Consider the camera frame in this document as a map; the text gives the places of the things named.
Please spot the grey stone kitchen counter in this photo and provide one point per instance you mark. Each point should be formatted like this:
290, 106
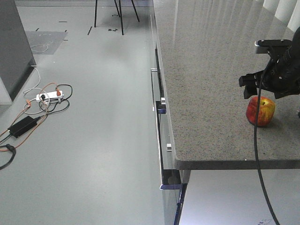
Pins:
205, 47

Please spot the chrome drawer handle upper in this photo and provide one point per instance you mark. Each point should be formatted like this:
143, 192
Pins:
158, 93

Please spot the white power strip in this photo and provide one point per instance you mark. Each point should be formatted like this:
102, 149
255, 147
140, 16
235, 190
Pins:
54, 95

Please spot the black power adapter brick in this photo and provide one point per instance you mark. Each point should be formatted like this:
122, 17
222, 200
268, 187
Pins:
22, 126

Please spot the black metal chair legs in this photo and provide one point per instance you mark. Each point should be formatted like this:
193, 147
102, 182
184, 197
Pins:
118, 5

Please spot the red yellow apple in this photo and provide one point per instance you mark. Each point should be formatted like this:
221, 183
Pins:
266, 111

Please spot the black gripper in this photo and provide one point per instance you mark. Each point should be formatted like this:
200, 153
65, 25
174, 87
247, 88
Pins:
281, 76

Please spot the grey floor mat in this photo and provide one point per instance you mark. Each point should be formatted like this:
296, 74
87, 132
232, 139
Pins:
45, 42

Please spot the dark grey cabinet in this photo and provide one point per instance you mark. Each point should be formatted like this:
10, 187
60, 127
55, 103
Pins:
16, 57

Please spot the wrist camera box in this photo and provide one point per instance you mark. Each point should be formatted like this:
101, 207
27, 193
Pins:
278, 45

